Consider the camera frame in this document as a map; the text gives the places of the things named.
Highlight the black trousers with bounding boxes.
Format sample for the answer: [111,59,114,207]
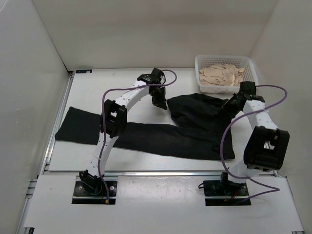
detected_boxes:
[54,92,236,161]

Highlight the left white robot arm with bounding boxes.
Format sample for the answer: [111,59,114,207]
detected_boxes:
[79,68,167,196]

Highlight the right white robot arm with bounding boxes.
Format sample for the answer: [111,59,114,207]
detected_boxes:
[219,91,290,195]

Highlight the beige trousers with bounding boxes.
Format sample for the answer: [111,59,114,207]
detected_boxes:
[199,64,245,86]

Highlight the white plastic basket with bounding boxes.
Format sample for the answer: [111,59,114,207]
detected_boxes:
[195,55,258,94]

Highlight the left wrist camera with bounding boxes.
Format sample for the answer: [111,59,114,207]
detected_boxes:
[149,68,166,85]

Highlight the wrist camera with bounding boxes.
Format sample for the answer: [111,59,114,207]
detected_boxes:
[149,68,166,85]
[239,81,256,95]

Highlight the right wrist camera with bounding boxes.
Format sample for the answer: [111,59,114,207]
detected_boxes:
[239,81,256,95]

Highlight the right aluminium frame rail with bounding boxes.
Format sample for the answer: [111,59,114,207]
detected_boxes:
[245,94,280,176]

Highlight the aluminium frame rail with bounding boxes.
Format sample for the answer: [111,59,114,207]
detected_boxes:
[25,71,75,200]
[245,94,280,176]

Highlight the black corner bracket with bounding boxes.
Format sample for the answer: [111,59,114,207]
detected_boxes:
[75,69,93,74]

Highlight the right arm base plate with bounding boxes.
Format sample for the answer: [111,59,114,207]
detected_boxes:
[201,180,251,207]

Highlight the left aluminium frame rail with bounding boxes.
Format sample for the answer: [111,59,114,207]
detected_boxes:
[25,71,75,200]

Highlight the front aluminium rail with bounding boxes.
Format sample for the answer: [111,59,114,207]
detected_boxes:
[43,170,278,178]

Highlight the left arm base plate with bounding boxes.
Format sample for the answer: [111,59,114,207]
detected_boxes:
[72,177,117,205]

